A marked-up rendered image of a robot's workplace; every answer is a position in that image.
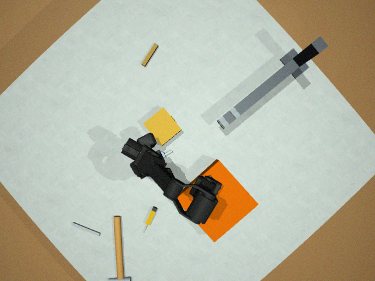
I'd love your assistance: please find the yellow block with round hole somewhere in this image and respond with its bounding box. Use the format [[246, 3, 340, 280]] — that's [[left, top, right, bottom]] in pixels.
[[143, 107, 181, 146]]

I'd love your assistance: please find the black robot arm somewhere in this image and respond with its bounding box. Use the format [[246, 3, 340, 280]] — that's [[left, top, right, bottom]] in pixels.
[[121, 138, 222, 224]]

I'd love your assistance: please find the tan flat bar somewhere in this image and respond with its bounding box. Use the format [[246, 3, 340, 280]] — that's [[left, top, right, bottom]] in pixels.
[[141, 43, 158, 67]]

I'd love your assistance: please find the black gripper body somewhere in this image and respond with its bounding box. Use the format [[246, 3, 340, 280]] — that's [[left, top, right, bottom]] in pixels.
[[137, 133, 174, 177]]

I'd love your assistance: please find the hammer with orange handle and grey head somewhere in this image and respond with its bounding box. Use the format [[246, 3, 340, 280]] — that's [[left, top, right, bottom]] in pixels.
[[108, 216, 131, 281]]

